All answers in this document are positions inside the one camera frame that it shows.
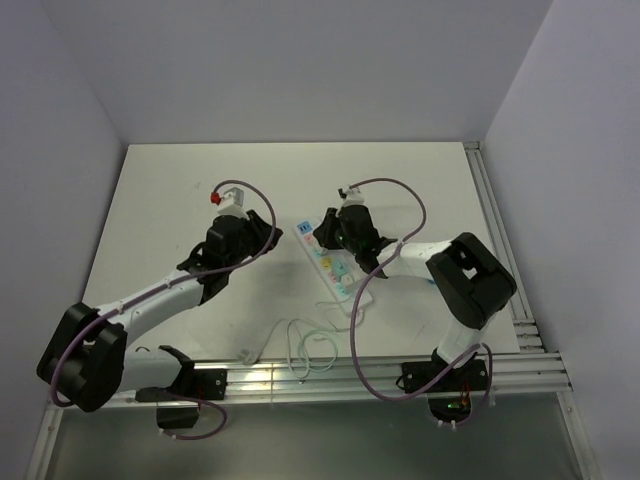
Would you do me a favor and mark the teal charger plug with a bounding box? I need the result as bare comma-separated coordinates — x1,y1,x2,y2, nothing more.
328,268,348,283

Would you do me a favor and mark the white colourful power strip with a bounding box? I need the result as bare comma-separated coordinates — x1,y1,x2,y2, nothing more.
292,217,365,317

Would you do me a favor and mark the white charger block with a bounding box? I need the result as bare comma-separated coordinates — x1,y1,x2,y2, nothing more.
336,273,356,297

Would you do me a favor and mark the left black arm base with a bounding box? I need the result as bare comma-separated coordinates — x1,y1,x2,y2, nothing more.
134,369,228,438

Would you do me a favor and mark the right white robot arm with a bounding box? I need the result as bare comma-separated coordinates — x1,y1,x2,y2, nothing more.
313,205,517,390

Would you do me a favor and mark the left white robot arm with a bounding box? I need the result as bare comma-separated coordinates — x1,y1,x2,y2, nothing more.
36,210,283,413

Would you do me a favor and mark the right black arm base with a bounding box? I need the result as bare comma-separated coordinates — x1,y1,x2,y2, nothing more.
396,354,493,423

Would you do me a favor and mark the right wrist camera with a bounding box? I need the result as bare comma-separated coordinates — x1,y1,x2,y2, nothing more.
338,186,364,208

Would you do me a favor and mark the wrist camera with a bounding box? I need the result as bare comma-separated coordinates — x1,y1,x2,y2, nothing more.
217,187,248,219
338,186,364,208

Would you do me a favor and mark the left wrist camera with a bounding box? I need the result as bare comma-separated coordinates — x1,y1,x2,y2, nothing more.
217,187,248,219

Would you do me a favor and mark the white power strip cord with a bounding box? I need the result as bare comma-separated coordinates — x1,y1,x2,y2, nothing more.
237,299,374,365

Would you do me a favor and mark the teal charging cable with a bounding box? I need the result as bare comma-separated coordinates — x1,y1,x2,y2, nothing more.
285,319,339,379

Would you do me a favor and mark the aluminium frame rail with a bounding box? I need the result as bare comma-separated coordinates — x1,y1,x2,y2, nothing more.
45,142,600,479

